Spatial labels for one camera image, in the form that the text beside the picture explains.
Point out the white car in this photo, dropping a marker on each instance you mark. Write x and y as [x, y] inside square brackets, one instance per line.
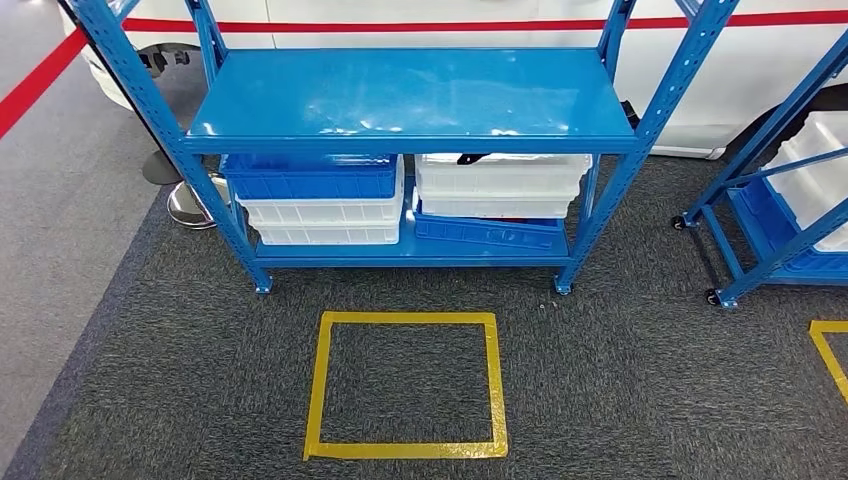
[742, 73]

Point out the blue plastic bin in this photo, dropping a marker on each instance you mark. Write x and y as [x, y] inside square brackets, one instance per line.
[311, 182]
[762, 218]
[490, 233]

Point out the black plastic strip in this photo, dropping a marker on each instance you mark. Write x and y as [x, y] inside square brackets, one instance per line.
[472, 158]

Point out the red barrier belt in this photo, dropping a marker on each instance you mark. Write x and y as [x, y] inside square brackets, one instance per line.
[464, 26]
[33, 89]

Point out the yellow floor tape square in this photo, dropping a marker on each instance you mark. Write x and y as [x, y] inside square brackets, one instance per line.
[831, 326]

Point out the white plastic bin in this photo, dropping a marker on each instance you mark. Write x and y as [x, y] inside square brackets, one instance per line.
[821, 179]
[503, 175]
[836, 240]
[324, 234]
[497, 206]
[324, 212]

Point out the blue metal shelf rack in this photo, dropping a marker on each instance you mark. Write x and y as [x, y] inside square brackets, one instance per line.
[411, 93]
[768, 262]

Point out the black stanchion post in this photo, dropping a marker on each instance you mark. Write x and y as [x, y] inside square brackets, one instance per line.
[162, 169]

